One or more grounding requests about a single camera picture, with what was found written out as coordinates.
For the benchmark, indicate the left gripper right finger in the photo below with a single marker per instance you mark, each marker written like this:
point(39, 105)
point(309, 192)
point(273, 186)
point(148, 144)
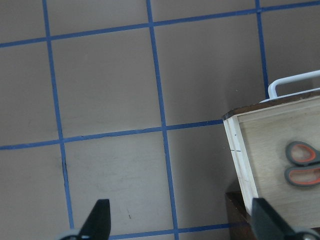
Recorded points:
point(267, 224)

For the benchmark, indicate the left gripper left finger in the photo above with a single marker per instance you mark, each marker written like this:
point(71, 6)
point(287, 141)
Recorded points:
point(97, 225)

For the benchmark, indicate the grey orange scissors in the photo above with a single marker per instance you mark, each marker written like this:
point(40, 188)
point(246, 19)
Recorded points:
point(306, 161)

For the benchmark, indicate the wooden drawer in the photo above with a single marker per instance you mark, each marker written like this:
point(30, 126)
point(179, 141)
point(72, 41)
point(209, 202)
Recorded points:
point(258, 135)

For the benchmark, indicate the white drawer handle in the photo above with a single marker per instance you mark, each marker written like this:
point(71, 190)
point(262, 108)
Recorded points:
point(272, 88)

